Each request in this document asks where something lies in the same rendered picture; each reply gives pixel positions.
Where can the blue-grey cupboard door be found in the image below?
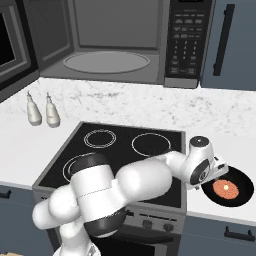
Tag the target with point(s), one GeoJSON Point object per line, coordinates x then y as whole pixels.
{"type": "Point", "coordinates": [243, 46]}

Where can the grey microwave oven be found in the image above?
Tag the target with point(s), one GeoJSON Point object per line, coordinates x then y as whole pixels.
{"type": "Point", "coordinates": [186, 43]}

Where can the dark oven knob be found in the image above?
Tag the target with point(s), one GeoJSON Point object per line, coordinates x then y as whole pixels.
{"type": "Point", "coordinates": [147, 224]}
{"type": "Point", "coordinates": [168, 227]}

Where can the round orange waffle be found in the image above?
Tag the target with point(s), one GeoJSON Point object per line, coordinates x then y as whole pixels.
{"type": "Point", "coordinates": [226, 188]}

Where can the black hob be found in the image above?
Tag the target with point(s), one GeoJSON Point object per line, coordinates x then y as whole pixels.
{"type": "Point", "coordinates": [123, 140]}

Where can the grey oven front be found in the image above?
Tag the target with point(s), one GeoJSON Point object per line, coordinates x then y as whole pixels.
{"type": "Point", "coordinates": [156, 216]}

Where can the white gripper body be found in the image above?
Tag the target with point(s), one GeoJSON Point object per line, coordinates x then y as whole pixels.
{"type": "Point", "coordinates": [218, 168]}

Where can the round glass turntable plate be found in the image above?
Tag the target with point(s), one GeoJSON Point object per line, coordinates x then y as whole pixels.
{"type": "Point", "coordinates": [106, 62]}

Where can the grey microwave door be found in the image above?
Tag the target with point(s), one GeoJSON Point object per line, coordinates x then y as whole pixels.
{"type": "Point", "coordinates": [13, 50]}

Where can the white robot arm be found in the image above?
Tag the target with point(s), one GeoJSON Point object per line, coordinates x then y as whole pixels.
{"type": "Point", "coordinates": [100, 190]}

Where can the white bottle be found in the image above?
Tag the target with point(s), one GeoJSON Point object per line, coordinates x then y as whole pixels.
{"type": "Point", "coordinates": [33, 113]}
{"type": "Point", "coordinates": [52, 115]}

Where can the blue-grey drawer front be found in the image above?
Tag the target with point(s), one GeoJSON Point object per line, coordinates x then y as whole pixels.
{"type": "Point", "coordinates": [16, 223]}
{"type": "Point", "coordinates": [213, 241]}

